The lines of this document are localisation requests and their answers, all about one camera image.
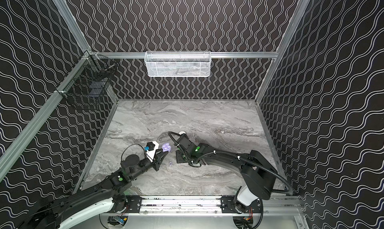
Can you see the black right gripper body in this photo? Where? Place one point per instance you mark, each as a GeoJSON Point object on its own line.
{"type": "Point", "coordinates": [182, 140]}

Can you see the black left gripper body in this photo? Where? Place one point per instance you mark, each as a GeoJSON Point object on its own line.
{"type": "Point", "coordinates": [156, 159]}

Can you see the purple earbud charging case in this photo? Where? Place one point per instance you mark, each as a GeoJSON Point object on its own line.
{"type": "Point", "coordinates": [166, 147]}

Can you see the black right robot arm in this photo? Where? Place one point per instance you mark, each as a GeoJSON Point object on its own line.
{"type": "Point", "coordinates": [260, 177]}

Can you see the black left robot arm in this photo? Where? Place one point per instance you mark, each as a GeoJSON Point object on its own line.
{"type": "Point", "coordinates": [105, 196]}

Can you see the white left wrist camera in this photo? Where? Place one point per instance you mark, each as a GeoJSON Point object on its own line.
{"type": "Point", "coordinates": [151, 149]}

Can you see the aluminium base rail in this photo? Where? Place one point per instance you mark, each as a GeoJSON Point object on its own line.
{"type": "Point", "coordinates": [191, 206]}

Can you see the white wire mesh basket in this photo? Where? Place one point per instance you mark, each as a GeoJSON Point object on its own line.
{"type": "Point", "coordinates": [178, 63]}

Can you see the black wire basket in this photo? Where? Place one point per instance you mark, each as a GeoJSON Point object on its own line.
{"type": "Point", "coordinates": [88, 89]}

